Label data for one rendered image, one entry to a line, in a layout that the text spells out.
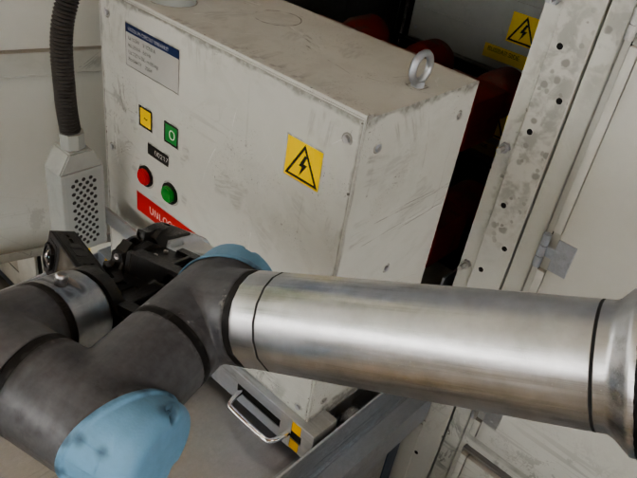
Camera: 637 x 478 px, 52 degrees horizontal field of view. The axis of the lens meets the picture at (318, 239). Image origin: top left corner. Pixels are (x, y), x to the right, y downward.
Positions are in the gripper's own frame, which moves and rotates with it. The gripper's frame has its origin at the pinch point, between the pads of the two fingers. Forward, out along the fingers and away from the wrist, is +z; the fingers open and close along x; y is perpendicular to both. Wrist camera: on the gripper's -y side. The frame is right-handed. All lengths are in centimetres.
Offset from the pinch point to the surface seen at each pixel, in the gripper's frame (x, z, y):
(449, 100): 21.7, 19.0, 18.4
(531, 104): 23.3, 26.8, 26.8
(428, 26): 30, 102, -9
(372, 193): 10.2, 10.1, 15.0
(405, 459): -45, 46, 25
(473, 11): 35, 97, 1
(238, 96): 15.9, 10.1, -4.3
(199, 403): -33.2, 18.7, -4.9
